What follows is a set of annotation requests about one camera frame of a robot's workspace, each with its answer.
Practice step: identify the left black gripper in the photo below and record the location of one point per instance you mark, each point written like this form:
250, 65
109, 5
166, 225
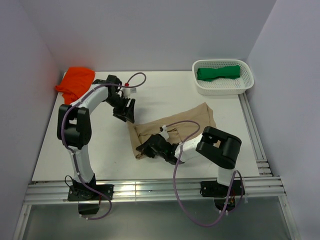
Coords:
122, 114

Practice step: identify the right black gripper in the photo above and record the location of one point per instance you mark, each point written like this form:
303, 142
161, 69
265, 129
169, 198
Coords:
145, 148

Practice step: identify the beige t-shirt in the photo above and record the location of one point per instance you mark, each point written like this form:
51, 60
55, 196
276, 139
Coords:
183, 124

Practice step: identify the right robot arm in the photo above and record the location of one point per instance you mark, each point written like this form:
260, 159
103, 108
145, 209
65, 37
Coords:
219, 147

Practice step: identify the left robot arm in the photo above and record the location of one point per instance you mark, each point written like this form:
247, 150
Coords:
74, 129

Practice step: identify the orange t-shirt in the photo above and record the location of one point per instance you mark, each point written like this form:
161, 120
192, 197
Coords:
75, 83

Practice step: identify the white plastic basket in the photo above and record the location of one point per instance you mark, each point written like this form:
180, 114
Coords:
223, 86

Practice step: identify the rolled green t-shirt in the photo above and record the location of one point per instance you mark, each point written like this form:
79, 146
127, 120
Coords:
210, 74

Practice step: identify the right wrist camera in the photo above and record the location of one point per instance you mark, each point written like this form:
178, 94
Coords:
164, 132

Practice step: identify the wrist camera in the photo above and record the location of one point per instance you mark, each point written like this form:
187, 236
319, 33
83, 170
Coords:
164, 132
126, 92

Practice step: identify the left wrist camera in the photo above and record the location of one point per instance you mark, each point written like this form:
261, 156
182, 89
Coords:
126, 92

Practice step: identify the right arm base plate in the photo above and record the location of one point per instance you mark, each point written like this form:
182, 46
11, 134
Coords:
215, 190

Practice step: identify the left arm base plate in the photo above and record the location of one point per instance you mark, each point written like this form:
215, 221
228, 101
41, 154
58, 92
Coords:
79, 192

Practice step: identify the aluminium rail frame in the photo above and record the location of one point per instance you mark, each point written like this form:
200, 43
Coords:
266, 185

